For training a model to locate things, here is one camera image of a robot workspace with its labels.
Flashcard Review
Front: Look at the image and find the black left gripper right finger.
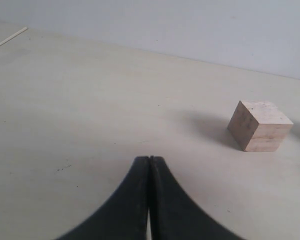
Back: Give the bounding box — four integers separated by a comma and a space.
148, 156, 240, 240

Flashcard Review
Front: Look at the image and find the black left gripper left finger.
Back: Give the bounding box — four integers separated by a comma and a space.
59, 156, 150, 240

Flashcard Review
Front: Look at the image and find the medium-small wooden cube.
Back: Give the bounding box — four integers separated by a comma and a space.
227, 100, 294, 152

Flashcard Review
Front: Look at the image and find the thin wooden stick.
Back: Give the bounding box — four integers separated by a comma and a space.
0, 27, 28, 47

